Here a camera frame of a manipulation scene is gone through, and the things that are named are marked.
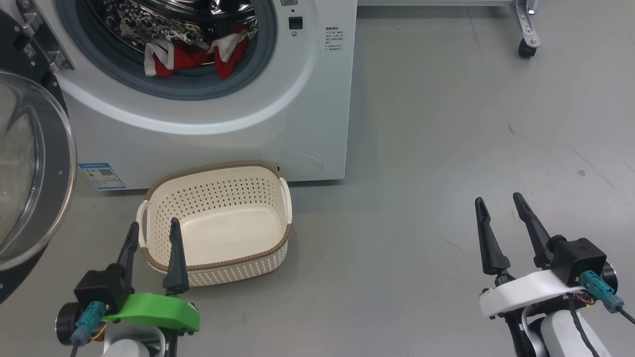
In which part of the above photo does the white front-load washing machine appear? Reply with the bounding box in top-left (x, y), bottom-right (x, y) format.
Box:
top-left (30, 0), bottom-right (358, 192)

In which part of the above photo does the cable with teal connector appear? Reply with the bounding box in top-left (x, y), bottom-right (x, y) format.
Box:
top-left (69, 301), bottom-right (108, 357)
top-left (579, 271), bottom-right (635, 326)

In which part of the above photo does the white cart panel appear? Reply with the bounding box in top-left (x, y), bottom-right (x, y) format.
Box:
top-left (357, 0), bottom-right (516, 7)

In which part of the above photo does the round washing machine glass door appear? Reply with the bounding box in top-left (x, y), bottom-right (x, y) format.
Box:
top-left (0, 10), bottom-right (78, 304)

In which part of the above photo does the small printed text label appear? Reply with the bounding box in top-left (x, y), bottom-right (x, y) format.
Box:
top-left (324, 27), bottom-right (344, 52)

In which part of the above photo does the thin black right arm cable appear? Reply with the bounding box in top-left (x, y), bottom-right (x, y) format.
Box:
top-left (567, 295), bottom-right (602, 357)

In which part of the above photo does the cream perforated laundry basket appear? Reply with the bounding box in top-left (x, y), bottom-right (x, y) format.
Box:
top-left (136, 160), bottom-right (293, 287)

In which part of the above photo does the left cable with teal connector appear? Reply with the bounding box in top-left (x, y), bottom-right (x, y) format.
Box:
top-left (69, 301), bottom-right (108, 357)

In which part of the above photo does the metal cart leg with caster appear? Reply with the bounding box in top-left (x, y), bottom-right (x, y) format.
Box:
top-left (511, 0), bottom-right (542, 60)

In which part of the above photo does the blue energy label sticker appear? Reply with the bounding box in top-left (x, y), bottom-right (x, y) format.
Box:
top-left (78, 162), bottom-right (127, 191)

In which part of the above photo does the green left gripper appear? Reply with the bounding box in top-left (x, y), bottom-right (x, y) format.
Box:
top-left (102, 217), bottom-right (201, 344)

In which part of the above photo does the red and white garment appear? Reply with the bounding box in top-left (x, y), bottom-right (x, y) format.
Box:
top-left (143, 22), bottom-right (259, 80)

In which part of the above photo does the right cable with teal connector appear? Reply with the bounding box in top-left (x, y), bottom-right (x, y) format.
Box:
top-left (579, 271), bottom-right (635, 326)

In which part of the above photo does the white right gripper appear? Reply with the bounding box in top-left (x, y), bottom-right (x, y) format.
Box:
top-left (475, 192), bottom-right (586, 318)

